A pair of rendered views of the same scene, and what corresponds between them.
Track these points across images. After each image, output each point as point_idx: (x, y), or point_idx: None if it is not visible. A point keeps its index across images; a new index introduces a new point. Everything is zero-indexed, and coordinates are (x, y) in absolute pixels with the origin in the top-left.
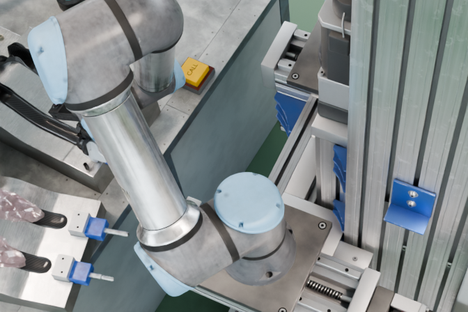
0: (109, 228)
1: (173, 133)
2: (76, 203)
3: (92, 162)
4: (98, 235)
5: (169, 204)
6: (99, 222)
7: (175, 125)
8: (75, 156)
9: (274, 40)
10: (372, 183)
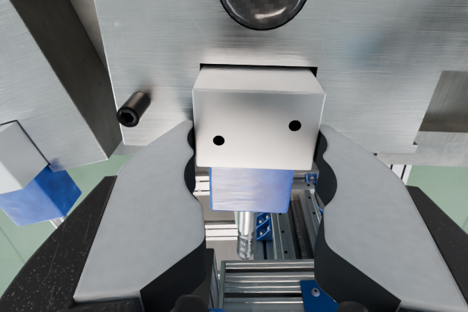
0: (60, 221)
1: (415, 158)
2: (39, 95)
3: (177, 110)
4: (13, 221)
5: None
6: (42, 208)
7: (441, 152)
8: (155, 6)
9: None
10: None
